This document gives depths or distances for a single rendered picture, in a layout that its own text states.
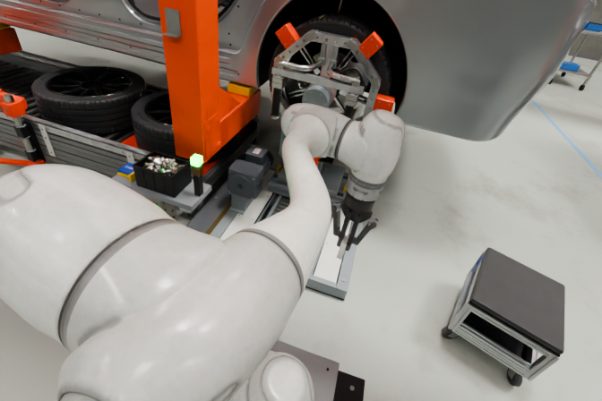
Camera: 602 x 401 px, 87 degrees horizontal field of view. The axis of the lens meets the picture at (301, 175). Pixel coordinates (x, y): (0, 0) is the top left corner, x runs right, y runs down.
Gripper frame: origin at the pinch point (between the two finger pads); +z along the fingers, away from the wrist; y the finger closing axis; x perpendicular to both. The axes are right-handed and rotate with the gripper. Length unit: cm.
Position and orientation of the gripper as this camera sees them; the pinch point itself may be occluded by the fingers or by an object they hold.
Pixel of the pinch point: (343, 247)
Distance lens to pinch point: 94.0
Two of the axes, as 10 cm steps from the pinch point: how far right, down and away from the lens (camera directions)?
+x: 4.3, -4.5, 7.8
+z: -1.6, 8.1, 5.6
